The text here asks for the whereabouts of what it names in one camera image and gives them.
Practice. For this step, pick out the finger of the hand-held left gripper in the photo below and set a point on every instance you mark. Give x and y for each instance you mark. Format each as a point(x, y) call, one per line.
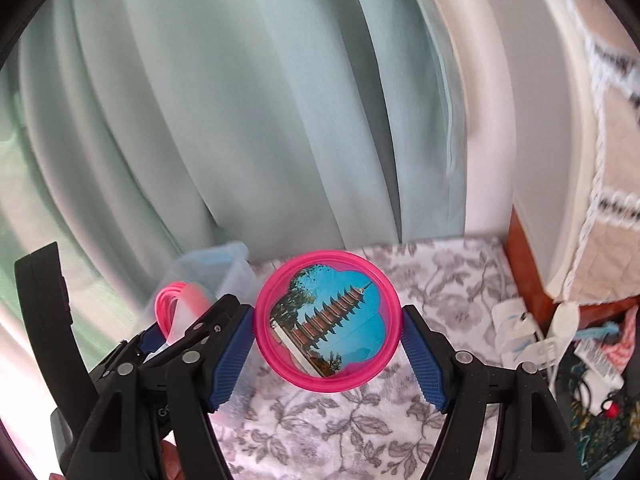
point(215, 320)
point(150, 340)

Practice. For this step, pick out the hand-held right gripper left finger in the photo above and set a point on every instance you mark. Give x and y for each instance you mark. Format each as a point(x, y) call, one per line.
point(232, 355)

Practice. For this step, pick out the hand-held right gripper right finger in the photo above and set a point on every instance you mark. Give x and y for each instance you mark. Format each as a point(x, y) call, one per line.
point(420, 350)

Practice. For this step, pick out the pink hair band bundle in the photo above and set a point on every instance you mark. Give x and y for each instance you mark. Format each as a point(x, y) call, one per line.
point(167, 305)

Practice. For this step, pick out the clear plastic storage container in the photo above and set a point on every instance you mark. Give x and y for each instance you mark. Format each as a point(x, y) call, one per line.
point(230, 270)

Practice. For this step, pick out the pink round pocket mirror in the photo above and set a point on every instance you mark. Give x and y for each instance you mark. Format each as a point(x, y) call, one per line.
point(325, 320)

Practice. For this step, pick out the person's left hand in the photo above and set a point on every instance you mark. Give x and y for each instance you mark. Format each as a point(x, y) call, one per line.
point(170, 462)

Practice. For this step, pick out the white power strip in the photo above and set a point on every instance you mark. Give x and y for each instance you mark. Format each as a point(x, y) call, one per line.
point(505, 320)

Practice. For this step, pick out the grey floral blanket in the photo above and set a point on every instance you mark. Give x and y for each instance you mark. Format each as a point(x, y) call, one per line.
point(350, 435)

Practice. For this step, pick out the reddish wooden furniture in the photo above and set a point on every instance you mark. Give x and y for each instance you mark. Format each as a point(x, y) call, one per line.
point(522, 270)

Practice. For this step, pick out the white printed label tag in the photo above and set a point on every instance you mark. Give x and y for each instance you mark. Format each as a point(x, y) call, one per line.
point(600, 362)

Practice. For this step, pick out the dark floral cloth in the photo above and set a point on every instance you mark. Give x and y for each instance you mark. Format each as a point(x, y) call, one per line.
point(600, 445)

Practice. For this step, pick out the pink cloth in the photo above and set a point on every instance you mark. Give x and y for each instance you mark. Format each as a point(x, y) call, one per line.
point(627, 350)

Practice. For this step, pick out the beige quilted cover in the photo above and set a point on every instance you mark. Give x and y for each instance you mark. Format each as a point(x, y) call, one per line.
point(610, 160)

